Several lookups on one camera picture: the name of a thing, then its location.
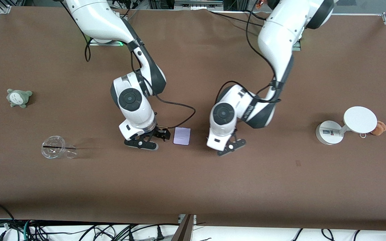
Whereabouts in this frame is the brown table cloth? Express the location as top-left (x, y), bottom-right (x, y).
top-left (0, 6), bottom-right (386, 231)

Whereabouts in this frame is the clear plastic cup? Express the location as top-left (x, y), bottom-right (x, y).
top-left (41, 135), bottom-right (78, 159)

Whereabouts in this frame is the grey green Totoro plush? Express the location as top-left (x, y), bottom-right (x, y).
top-left (6, 89), bottom-right (33, 108)

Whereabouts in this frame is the white round stand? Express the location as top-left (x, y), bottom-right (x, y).
top-left (316, 106), bottom-right (378, 145)

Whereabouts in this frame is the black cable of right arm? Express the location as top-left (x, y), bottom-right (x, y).
top-left (59, 0), bottom-right (196, 131)

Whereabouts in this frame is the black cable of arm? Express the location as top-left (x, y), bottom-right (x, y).
top-left (215, 0), bottom-right (281, 104)
top-left (59, 0), bottom-right (196, 131)

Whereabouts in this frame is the metal base plate of right arm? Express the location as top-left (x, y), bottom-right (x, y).
top-left (89, 38), bottom-right (125, 47)

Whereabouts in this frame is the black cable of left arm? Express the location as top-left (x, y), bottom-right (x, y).
top-left (215, 0), bottom-right (281, 104)

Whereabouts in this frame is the brown wooden post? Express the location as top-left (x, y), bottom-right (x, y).
top-left (172, 214), bottom-right (195, 241)

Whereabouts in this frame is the black cable lying on cloth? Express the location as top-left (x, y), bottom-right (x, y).
top-left (209, 11), bottom-right (268, 28)

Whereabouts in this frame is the brown plush keychain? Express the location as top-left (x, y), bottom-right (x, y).
top-left (360, 121), bottom-right (386, 138)

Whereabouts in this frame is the aluminium table frame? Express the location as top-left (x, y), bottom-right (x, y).
top-left (0, 0), bottom-right (386, 24)

